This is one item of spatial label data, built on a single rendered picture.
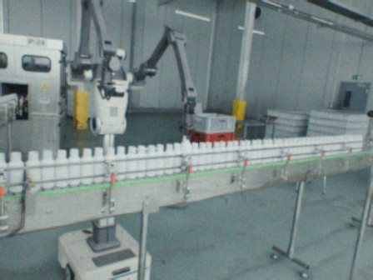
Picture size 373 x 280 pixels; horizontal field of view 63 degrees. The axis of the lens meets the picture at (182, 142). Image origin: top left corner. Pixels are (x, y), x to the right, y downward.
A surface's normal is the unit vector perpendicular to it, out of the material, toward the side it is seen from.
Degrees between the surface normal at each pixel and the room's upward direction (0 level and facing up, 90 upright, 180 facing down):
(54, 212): 90
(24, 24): 90
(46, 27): 90
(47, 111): 90
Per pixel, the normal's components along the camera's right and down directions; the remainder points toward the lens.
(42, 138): 0.30, 0.20
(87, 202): 0.57, 0.20
